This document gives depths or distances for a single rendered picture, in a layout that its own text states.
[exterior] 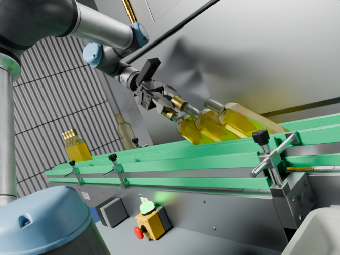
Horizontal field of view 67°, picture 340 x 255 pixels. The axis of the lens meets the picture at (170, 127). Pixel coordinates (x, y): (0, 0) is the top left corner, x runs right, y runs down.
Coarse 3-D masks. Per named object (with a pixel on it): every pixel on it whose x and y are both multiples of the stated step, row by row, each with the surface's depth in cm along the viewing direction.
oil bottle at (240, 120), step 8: (224, 104) 67; (232, 104) 67; (224, 112) 65; (232, 112) 64; (240, 112) 64; (248, 112) 64; (224, 120) 66; (232, 120) 65; (240, 120) 63; (248, 120) 62; (256, 120) 62; (264, 120) 62; (232, 128) 65; (240, 128) 64; (248, 128) 62; (256, 128) 60; (264, 128) 60; (272, 128) 60; (280, 128) 60; (240, 136) 65; (248, 136) 63
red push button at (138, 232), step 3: (135, 228) 75; (138, 228) 74; (141, 228) 76; (135, 231) 75; (138, 231) 74; (141, 231) 74; (144, 231) 76; (135, 234) 76; (138, 234) 74; (141, 234) 74; (138, 237) 75; (141, 237) 74
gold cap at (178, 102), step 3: (174, 96) 80; (177, 96) 80; (174, 99) 79; (177, 99) 79; (180, 99) 79; (174, 102) 79; (177, 102) 78; (180, 102) 78; (183, 102) 78; (186, 102) 80; (174, 105) 79; (177, 105) 78; (180, 105) 78; (183, 105) 81; (177, 108) 79; (180, 108) 78
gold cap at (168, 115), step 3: (165, 108) 84; (168, 108) 84; (171, 108) 85; (165, 111) 84; (168, 111) 83; (171, 111) 83; (174, 111) 83; (162, 114) 85; (165, 114) 84; (168, 114) 83; (171, 114) 82; (168, 117) 83; (171, 120) 84
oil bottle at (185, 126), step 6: (186, 114) 81; (180, 120) 78; (186, 120) 78; (192, 120) 78; (180, 126) 79; (186, 126) 77; (192, 126) 76; (180, 132) 80; (186, 132) 78; (192, 132) 76; (198, 132) 75; (186, 138) 79; (192, 138) 77; (198, 138) 75; (204, 138) 74; (198, 144) 76
